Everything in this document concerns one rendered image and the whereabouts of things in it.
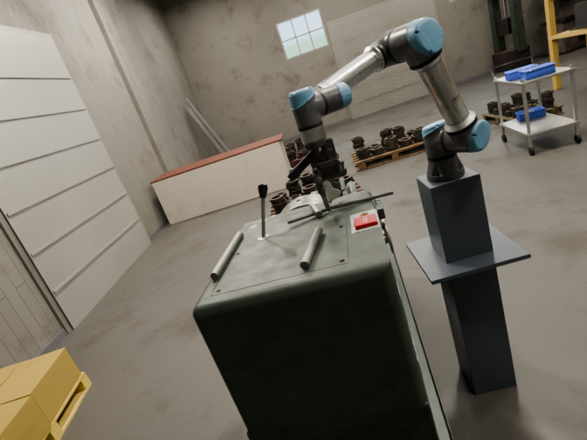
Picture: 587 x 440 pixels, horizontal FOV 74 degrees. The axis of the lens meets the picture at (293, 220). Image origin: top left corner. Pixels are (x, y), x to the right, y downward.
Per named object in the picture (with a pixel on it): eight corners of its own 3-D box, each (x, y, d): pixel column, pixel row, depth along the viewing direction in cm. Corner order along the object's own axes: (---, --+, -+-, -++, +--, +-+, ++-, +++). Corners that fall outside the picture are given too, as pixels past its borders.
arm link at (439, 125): (438, 148, 170) (432, 118, 166) (466, 147, 159) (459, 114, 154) (420, 158, 165) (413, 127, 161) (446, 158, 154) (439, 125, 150)
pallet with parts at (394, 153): (438, 147, 621) (432, 119, 607) (357, 172, 638) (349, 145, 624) (422, 139, 705) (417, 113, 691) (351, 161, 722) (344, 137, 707)
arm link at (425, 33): (465, 139, 160) (400, 19, 135) (499, 137, 147) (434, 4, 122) (449, 159, 157) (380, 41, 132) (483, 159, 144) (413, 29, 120)
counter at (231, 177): (181, 210, 803) (164, 172, 776) (296, 174, 776) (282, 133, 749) (169, 224, 725) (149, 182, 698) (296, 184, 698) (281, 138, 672)
